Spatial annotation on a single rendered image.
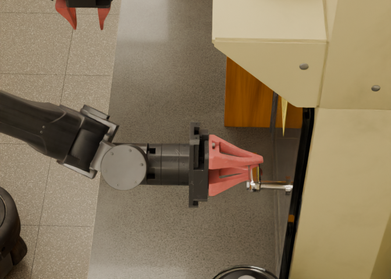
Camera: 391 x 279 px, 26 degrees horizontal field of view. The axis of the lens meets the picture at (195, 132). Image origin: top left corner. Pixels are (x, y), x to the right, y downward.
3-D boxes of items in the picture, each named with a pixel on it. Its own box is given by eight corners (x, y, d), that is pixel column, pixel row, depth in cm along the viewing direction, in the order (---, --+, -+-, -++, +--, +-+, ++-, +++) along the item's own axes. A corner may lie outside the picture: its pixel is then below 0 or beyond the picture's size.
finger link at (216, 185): (266, 150, 110) (194, 149, 110) (263, 198, 113) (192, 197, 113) (262, 128, 116) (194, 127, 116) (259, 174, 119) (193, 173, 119)
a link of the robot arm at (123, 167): (85, 103, 116) (58, 160, 117) (73, 102, 105) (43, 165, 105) (163, 141, 117) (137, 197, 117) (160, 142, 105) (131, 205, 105)
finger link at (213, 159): (265, 156, 110) (193, 155, 110) (262, 204, 113) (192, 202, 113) (262, 133, 117) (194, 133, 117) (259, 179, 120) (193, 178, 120)
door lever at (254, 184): (283, 165, 118) (284, 148, 117) (288, 199, 109) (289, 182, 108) (245, 164, 118) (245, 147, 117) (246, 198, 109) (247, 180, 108)
